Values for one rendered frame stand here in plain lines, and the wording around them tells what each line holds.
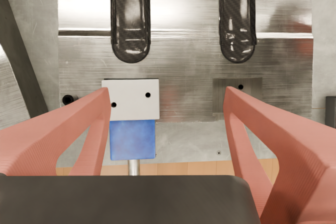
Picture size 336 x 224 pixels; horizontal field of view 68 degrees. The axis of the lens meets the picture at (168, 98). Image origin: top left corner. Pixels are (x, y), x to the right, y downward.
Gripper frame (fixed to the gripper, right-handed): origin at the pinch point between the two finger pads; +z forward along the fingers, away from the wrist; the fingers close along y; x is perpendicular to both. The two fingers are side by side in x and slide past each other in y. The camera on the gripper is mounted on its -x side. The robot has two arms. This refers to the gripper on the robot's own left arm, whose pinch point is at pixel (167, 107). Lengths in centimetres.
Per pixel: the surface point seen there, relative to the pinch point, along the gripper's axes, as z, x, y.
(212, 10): 15.8, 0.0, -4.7
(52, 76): 18.1, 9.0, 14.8
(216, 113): 11.7, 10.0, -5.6
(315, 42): 23.7, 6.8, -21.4
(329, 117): 17.2, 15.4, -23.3
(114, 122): 7.6, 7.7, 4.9
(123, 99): 7.8, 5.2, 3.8
